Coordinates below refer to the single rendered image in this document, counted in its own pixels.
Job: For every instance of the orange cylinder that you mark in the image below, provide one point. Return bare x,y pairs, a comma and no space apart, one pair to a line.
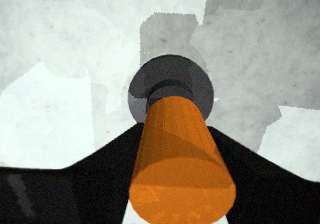
179,175

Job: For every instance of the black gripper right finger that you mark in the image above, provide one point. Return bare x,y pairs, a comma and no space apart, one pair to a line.
265,192

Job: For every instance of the grey round pedestal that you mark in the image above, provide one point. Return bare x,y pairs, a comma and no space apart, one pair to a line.
165,76

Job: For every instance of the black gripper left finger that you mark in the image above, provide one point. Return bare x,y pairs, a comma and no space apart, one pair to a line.
93,190

